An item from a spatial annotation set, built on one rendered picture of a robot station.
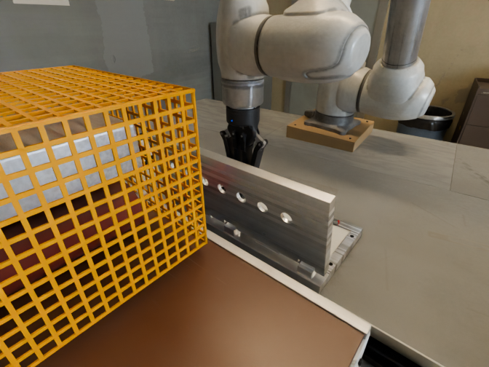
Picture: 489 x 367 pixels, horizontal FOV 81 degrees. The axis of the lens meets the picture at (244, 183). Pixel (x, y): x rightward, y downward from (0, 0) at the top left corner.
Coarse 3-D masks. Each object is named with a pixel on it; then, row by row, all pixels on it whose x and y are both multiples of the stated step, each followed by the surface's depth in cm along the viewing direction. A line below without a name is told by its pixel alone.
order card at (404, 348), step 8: (376, 328) 39; (376, 336) 41; (384, 336) 39; (392, 336) 37; (392, 344) 40; (400, 344) 37; (400, 352) 40; (408, 352) 38; (416, 352) 36; (416, 360) 38; (424, 360) 36; (432, 360) 35
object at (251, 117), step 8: (232, 112) 60; (240, 112) 60; (248, 112) 60; (256, 112) 61; (232, 120) 61; (240, 120) 60; (248, 120) 61; (256, 120) 62; (232, 128) 66; (240, 128) 64; (248, 128) 63; (256, 128) 63; (248, 136) 64; (240, 144) 66; (248, 144) 65
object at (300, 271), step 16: (208, 224) 65; (224, 224) 65; (352, 224) 65; (240, 240) 60; (352, 240) 60; (256, 256) 58; (272, 256) 56; (336, 256) 56; (288, 272) 54; (304, 272) 51; (320, 288) 50
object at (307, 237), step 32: (224, 160) 50; (224, 192) 56; (256, 192) 48; (288, 192) 43; (320, 192) 41; (256, 224) 54; (288, 224) 48; (320, 224) 42; (288, 256) 53; (320, 256) 47
